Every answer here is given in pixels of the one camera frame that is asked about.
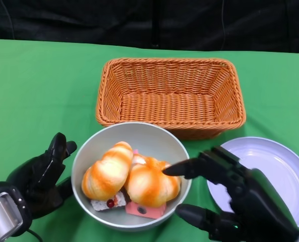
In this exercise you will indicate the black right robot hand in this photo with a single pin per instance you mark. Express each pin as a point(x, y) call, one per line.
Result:
point(252, 196)

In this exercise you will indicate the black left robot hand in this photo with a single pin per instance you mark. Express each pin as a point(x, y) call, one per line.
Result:
point(38, 181)

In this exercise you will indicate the chocolate cake slice with cherry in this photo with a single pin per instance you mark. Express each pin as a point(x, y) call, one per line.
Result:
point(101, 204)

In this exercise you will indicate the orange striped bread bun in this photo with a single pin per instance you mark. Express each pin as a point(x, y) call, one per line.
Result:
point(149, 186)
point(106, 171)

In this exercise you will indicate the salmon pink cake block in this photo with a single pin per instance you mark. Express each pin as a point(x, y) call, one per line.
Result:
point(154, 211)

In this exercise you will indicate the grey-green bowl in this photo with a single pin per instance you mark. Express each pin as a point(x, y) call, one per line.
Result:
point(144, 137)

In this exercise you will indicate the pale lavender plate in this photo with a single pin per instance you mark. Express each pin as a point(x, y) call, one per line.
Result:
point(277, 161)

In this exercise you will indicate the orange wicker basket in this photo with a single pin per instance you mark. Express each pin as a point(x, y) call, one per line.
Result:
point(169, 111)

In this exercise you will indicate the green tablecloth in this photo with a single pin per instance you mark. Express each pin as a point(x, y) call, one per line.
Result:
point(38, 88)

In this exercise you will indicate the black backdrop curtain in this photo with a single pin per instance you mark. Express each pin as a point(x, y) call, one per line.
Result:
point(88, 20)

